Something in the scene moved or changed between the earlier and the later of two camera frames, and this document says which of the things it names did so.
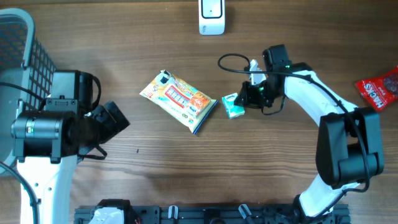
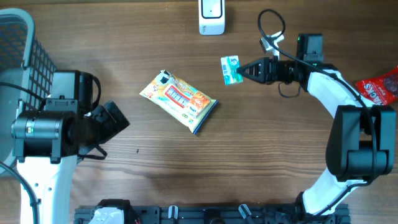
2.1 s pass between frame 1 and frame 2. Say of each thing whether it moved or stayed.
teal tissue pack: moved
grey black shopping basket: stayed
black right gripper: moved
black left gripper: stayed
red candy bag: stayed
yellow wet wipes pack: stayed
